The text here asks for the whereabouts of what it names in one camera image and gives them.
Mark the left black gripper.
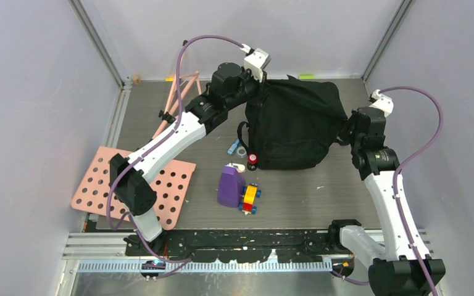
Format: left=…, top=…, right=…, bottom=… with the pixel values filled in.
left=223, top=65, right=270, bottom=110

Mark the black backpack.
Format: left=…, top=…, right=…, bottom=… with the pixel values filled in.
left=238, top=76, right=347, bottom=170

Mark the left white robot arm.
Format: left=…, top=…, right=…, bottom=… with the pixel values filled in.
left=109, top=63, right=266, bottom=255

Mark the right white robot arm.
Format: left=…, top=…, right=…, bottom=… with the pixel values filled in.
left=327, top=107, right=446, bottom=295

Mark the pink tripod stand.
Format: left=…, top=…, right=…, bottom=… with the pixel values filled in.
left=151, top=70, right=202, bottom=140

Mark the blue correction tape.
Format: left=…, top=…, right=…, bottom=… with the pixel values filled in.
left=227, top=139, right=240, bottom=155

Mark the clear tape roll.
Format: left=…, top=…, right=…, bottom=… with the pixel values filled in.
left=236, top=147, right=248, bottom=158

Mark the red cap black bottle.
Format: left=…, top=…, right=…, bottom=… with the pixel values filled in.
left=247, top=153, right=258, bottom=171

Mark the purple stapler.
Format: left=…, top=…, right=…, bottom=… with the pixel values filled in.
left=217, top=163, right=246, bottom=208

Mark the colourful toy block car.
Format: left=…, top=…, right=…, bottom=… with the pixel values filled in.
left=238, top=184, right=262, bottom=215

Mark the pink perforated stand board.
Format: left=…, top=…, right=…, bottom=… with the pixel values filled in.
left=71, top=146, right=196, bottom=230

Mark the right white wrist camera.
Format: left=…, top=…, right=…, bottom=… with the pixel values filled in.
left=369, top=89, right=394, bottom=118

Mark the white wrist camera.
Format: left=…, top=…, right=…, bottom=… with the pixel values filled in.
left=369, top=89, right=394, bottom=118
left=243, top=47, right=271, bottom=82

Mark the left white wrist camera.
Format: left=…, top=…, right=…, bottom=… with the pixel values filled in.
left=243, top=47, right=271, bottom=82

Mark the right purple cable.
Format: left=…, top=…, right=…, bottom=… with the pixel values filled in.
left=331, top=86, right=444, bottom=296

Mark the purple cable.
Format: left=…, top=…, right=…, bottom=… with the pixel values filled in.
left=106, top=35, right=252, bottom=281
left=331, top=86, right=444, bottom=296

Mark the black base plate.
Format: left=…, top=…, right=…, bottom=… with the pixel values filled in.
left=124, top=229, right=355, bottom=266

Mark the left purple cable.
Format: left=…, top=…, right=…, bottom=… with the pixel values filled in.
left=106, top=35, right=252, bottom=281

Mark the aluminium frame rail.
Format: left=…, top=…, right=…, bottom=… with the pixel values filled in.
left=61, top=231, right=443, bottom=296

